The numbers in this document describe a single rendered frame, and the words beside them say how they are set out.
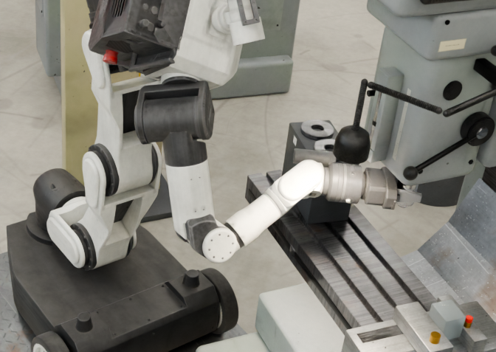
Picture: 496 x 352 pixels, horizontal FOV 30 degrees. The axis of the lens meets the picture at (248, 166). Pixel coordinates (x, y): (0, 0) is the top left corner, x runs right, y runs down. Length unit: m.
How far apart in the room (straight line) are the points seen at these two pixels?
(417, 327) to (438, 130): 0.44
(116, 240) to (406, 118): 1.04
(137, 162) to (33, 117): 2.25
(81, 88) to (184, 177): 1.80
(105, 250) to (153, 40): 0.94
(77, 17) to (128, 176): 1.24
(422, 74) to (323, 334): 0.74
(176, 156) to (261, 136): 2.67
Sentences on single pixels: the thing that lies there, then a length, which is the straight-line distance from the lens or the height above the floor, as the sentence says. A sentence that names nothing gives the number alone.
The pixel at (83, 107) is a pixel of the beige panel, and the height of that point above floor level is 0.50.
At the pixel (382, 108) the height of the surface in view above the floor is 1.47.
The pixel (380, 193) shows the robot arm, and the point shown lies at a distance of 2.08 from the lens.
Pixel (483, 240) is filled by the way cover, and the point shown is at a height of 0.99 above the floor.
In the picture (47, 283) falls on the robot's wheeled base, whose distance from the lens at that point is 2.78.
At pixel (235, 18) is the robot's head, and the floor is 1.62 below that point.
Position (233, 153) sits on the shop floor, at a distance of 4.42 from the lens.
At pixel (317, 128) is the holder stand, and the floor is 1.11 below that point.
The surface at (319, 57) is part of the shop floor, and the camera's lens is 5.41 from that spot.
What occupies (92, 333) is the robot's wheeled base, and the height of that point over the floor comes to 0.61.
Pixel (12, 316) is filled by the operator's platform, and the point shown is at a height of 0.40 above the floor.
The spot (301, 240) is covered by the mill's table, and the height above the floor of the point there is 0.93.
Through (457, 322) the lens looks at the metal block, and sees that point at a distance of 2.09.
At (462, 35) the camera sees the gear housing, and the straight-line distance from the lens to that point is 1.81.
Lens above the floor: 2.40
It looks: 34 degrees down
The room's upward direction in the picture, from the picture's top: 7 degrees clockwise
